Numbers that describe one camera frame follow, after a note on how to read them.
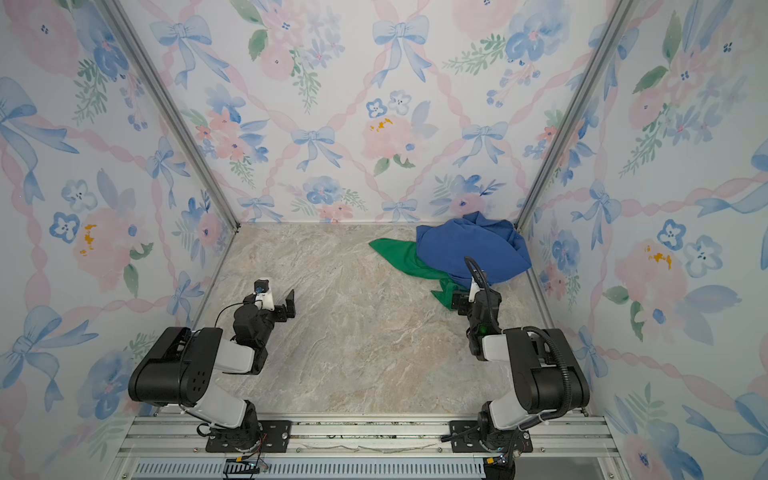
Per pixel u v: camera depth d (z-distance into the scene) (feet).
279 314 2.75
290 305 2.81
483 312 2.32
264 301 2.61
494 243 3.33
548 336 1.50
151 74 2.57
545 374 1.49
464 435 2.40
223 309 2.45
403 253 3.60
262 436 2.39
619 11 2.25
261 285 2.57
